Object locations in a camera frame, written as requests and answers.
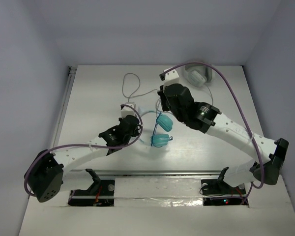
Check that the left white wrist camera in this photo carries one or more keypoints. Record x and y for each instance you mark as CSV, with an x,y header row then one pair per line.
x,y
128,108

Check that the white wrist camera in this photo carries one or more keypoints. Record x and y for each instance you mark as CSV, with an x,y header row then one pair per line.
x,y
169,78
128,108

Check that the white grey headphones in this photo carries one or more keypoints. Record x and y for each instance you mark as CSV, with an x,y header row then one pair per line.
x,y
198,74

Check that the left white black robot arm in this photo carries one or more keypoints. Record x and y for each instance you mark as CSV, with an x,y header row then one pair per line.
x,y
44,177

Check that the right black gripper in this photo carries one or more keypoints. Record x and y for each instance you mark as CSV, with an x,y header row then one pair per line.
x,y
163,97

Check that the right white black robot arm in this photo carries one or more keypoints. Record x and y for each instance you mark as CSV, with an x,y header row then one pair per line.
x,y
267,155

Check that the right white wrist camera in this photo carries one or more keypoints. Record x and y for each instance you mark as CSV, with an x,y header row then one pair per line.
x,y
169,78

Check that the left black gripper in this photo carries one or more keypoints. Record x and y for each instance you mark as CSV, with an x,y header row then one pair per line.
x,y
135,126

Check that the teal cat ear headphones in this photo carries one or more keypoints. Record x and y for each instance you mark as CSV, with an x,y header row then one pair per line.
x,y
160,134

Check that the metal base rail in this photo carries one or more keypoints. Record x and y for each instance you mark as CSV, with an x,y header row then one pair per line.
x,y
158,191

